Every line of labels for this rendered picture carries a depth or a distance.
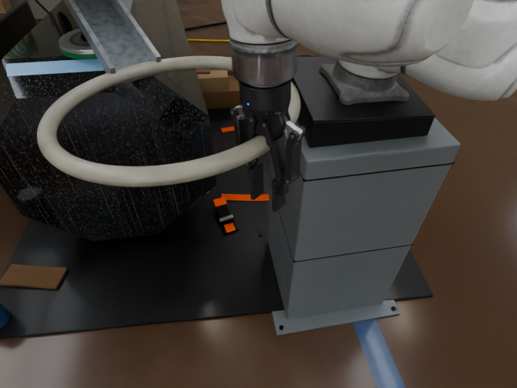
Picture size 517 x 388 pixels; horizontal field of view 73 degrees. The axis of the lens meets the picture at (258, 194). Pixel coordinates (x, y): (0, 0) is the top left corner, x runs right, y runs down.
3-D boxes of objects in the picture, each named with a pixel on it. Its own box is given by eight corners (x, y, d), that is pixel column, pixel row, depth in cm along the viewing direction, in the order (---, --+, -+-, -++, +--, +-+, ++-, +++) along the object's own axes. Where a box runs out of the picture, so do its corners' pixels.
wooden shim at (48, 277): (-1, 285, 147) (-3, 283, 146) (13, 265, 154) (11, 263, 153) (57, 289, 145) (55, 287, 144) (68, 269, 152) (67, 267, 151)
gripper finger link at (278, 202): (282, 172, 60) (286, 173, 60) (282, 202, 65) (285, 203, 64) (271, 180, 58) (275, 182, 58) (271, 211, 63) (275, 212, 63)
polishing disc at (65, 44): (85, 60, 102) (85, 56, 101) (46, 43, 111) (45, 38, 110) (143, 38, 114) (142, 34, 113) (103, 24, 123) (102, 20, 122)
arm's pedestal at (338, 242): (354, 221, 174) (399, 64, 118) (400, 314, 139) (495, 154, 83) (255, 234, 168) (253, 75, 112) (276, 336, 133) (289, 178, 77)
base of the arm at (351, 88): (371, 59, 103) (378, 41, 99) (409, 101, 88) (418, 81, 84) (313, 61, 99) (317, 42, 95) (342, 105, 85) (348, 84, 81)
